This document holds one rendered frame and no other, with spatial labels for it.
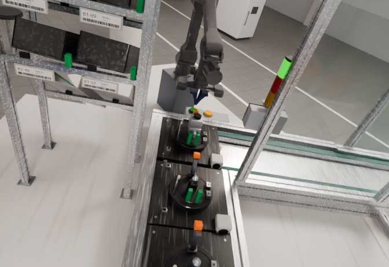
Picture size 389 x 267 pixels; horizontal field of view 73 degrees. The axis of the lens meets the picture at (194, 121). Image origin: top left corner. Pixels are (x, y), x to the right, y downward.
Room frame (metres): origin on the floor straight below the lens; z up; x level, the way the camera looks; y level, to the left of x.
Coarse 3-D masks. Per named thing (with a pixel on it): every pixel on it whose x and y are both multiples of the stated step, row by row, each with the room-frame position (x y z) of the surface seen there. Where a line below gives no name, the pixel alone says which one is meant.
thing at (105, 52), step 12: (84, 36) 0.60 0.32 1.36; (96, 36) 0.60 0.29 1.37; (84, 48) 0.59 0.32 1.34; (96, 48) 0.59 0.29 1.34; (108, 48) 0.60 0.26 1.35; (120, 48) 0.60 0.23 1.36; (132, 48) 0.62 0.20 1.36; (84, 60) 0.58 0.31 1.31; (96, 60) 0.58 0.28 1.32; (108, 60) 0.58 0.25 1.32; (120, 60) 0.59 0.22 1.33; (132, 60) 0.63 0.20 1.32; (120, 72) 0.58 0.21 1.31
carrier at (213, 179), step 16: (160, 176) 0.58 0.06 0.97; (176, 176) 0.58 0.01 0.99; (192, 176) 0.59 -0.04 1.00; (208, 176) 0.64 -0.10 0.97; (160, 192) 0.52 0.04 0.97; (176, 192) 0.52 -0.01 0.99; (192, 192) 0.53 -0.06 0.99; (208, 192) 0.54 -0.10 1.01; (224, 192) 0.59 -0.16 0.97; (160, 208) 0.46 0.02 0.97; (176, 208) 0.48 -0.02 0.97; (192, 208) 0.48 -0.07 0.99; (208, 208) 0.51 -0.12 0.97; (224, 208) 0.53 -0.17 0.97; (160, 224) 0.42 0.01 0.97; (176, 224) 0.43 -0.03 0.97; (192, 224) 0.44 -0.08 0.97; (208, 224) 0.46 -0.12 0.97; (224, 224) 0.46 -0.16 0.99
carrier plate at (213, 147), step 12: (168, 120) 0.88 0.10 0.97; (180, 120) 0.90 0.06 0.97; (168, 132) 0.81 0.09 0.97; (216, 132) 0.90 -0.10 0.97; (168, 144) 0.74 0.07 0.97; (216, 144) 0.82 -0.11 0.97; (168, 156) 0.68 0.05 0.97; (180, 156) 0.69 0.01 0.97; (192, 156) 0.71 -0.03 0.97; (204, 156) 0.73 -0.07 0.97
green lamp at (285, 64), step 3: (285, 60) 0.71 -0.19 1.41; (282, 63) 0.71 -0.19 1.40; (285, 63) 0.70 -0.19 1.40; (288, 63) 0.70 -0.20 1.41; (282, 66) 0.71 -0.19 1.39; (285, 66) 0.70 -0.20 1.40; (288, 66) 0.70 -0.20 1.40; (282, 69) 0.70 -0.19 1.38; (285, 69) 0.70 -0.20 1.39; (279, 72) 0.71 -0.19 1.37; (282, 72) 0.70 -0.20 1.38; (285, 72) 0.70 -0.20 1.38; (279, 75) 0.70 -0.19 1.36; (282, 75) 0.70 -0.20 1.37; (282, 78) 0.70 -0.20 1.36
